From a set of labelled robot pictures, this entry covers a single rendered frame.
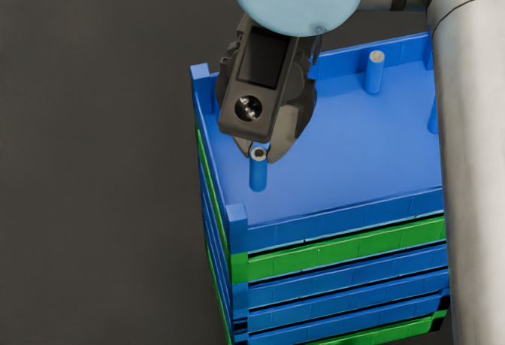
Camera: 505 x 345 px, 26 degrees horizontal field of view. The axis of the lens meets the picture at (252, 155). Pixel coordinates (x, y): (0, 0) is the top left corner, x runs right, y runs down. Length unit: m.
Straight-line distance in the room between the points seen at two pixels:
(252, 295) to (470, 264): 0.71
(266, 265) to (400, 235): 0.16
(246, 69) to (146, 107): 0.84
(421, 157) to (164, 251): 0.52
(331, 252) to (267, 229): 0.12
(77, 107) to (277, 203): 0.64
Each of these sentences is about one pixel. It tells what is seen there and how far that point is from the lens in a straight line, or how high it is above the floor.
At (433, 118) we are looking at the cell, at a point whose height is 0.43.
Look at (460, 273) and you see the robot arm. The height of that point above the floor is 0.92.
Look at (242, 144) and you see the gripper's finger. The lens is 1.06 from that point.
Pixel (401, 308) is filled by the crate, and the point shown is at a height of 0.12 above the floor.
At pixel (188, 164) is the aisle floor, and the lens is 1.71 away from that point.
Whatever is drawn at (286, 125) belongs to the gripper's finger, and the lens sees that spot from 1.03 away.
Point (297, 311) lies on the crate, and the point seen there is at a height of 0.19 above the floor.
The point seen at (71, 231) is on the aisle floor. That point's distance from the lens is 1.67.
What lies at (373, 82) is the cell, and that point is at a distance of 1.27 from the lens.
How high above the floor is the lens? 1.48
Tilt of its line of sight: 60 degrees down
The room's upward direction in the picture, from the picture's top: straight up
